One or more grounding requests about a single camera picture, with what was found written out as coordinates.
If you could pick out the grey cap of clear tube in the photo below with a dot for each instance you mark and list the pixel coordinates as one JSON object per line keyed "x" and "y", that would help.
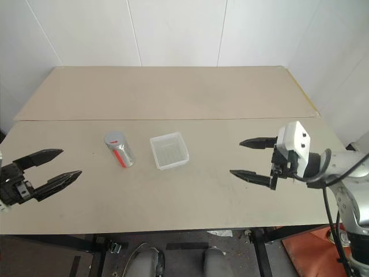
{"x": 113, "y": 139}

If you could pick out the clear square plastic container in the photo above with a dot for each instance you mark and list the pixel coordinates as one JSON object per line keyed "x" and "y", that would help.
{"x": 168, "y": 151}

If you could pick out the white crumpled paper scrap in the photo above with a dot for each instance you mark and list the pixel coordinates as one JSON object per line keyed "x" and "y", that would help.
{"x": 220, "y": 232}

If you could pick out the small metal caster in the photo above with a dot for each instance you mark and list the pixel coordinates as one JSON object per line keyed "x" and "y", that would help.
{"x": 116, "y": 247}

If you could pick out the black metal table leg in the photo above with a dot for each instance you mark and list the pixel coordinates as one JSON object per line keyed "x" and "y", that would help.
{"x": 261, "y": 251}
{"x": 98, "y": 256}

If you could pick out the grey rounded shape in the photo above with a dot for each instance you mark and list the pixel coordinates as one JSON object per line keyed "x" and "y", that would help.
{"x": 145, "y": 261}
{"x": 214, "y": 262}

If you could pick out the silver can with red label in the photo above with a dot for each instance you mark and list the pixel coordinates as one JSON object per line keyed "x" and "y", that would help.
{"x": 124, "y": 157}

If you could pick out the orange cloth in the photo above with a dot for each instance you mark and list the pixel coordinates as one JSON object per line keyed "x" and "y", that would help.
{"x": 305, "y": 254}

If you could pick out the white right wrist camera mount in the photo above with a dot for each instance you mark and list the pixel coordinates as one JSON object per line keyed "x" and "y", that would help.
{"x": 297, "y": 144}

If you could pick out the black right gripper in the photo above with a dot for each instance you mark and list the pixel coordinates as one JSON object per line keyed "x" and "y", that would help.
{"x": 281, "y": 166}

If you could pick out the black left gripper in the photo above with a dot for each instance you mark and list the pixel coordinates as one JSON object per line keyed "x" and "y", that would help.
{"x": 13, "y": 184}

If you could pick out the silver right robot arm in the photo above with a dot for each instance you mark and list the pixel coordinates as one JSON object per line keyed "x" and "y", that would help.
{"x": 347, "y": 161}

